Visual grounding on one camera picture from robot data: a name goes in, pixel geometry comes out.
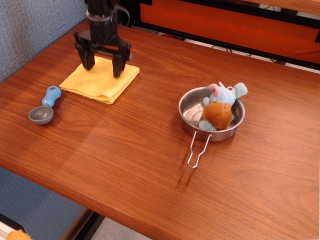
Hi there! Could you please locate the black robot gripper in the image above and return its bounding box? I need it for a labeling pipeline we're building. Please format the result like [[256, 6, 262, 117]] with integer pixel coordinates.
[[73, 0, 132, 78]]

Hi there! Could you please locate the yellow cloth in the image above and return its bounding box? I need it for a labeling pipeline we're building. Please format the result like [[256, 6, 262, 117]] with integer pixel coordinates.
[[59, 56, 140, 105]]

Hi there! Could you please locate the blue and grey measuring spoon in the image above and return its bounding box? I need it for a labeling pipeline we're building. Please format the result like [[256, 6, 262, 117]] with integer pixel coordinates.
[[28, 86, 62, 125]]

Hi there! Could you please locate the blue and brown plush toy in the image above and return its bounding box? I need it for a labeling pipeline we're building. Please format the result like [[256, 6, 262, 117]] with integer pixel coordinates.
[[198, 82, 248, 131]]

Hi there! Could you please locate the orange object at bottom corner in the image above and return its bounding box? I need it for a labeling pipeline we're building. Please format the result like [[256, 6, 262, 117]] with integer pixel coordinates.
[[6, 230, 32, 240]]

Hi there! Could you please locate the small steel pan with handle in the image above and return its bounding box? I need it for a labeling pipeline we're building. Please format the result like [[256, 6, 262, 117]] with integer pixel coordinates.
[[178, 82, 248, 169]]

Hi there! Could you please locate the black table leg frame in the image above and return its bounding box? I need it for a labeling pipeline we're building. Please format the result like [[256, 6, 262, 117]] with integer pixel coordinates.
[[59, 208, 105, 240]]

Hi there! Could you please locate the orange panel with black frame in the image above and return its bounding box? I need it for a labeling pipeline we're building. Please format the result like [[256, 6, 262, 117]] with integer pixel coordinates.
[[121, 0, 320, 70]]

